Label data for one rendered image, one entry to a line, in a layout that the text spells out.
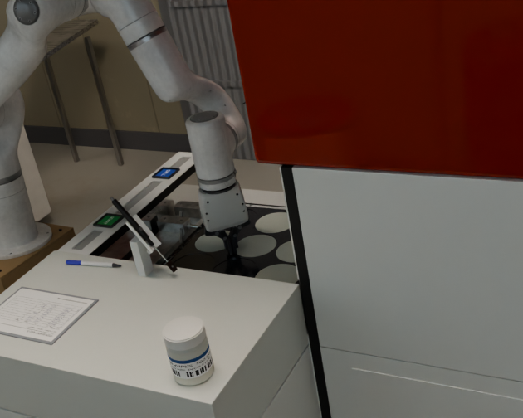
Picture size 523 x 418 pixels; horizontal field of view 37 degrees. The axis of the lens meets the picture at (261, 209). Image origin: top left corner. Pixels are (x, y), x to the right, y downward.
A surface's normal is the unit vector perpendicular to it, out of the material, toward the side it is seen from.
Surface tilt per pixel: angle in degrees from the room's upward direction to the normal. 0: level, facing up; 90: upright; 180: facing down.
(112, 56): 90
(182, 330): 0
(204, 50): 90
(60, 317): 0
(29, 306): 0
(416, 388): 90
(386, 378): 90
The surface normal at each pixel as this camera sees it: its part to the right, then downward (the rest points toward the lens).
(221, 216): 0.26, 0.47
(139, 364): -0.16, -0.87
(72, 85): -0.46, 0.48
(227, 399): 0.88, 0.08
